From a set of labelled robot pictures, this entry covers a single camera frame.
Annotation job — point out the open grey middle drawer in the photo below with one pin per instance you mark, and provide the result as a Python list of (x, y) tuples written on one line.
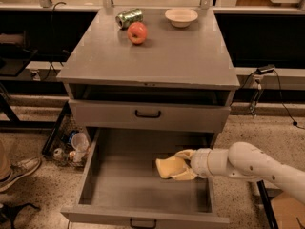
[(121, 181)]

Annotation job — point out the grey drawer cabinet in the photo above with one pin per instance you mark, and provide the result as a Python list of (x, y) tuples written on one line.
[(188, 66)]

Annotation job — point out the black drawer handle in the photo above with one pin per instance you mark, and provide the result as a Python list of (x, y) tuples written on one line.
[(145, 115), (142, 223)]

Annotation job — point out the black chair frame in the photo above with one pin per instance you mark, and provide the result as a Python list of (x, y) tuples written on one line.
[(267, 205)]

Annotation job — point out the red apple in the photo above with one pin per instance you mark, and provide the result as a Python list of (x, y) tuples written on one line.
[(137, 33)]

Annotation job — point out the grey sneaker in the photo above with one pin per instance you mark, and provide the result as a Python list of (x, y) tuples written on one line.
[(18, 170)]

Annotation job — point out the yellow sponge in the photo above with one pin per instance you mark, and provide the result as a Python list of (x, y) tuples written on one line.
[(172, 167)]

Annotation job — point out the black top drawer handle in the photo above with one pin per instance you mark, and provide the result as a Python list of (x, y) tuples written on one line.
[(145, 115)]

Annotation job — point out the white ceramic bowl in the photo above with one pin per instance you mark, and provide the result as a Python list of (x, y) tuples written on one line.
[(181, 18)]

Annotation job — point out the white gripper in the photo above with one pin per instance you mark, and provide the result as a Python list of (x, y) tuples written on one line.
[(199, 162)]

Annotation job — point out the green soda can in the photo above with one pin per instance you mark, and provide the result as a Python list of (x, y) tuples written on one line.
[(127, 17)]

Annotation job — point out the black middle drawer handle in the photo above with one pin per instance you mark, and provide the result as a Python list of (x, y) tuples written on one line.
[(142, 223)]

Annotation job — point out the clear plastic cup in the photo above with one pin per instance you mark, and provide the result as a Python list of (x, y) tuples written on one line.
[(79, 142)]

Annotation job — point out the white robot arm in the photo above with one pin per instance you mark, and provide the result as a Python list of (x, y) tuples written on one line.
[(241, 161)]

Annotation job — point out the closed grey top drawer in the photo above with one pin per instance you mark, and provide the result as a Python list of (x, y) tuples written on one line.
[(174, 117)]

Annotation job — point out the wire basket with items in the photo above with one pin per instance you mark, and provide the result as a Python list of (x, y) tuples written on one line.
[(58, 147)]

